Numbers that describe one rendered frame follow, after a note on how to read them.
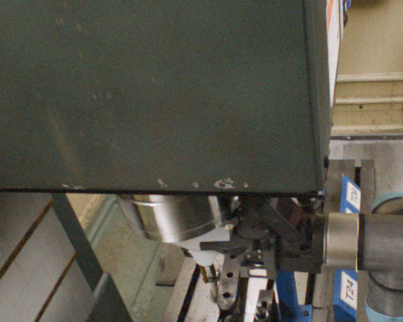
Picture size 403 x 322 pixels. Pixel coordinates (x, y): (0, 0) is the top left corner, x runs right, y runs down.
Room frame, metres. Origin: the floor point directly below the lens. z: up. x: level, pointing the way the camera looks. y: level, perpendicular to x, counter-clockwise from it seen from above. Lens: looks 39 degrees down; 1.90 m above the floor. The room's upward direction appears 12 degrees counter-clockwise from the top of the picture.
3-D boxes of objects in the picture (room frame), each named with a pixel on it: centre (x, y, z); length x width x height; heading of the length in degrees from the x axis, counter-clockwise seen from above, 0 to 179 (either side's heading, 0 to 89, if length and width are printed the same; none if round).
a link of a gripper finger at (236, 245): (0.48, 0.02, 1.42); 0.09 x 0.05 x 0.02; 84
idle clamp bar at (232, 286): (0.86, 0.04, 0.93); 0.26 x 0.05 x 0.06; 166
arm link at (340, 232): (0.47, -0.12, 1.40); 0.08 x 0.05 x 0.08; 161
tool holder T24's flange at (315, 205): (0.76, -0.14, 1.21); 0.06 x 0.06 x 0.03
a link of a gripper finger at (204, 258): (0.50, 0.06, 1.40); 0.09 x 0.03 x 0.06; 84
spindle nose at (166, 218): (0.53, 0.07, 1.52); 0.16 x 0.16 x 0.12
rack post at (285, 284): (0.72, -0.07, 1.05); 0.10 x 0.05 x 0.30; 71
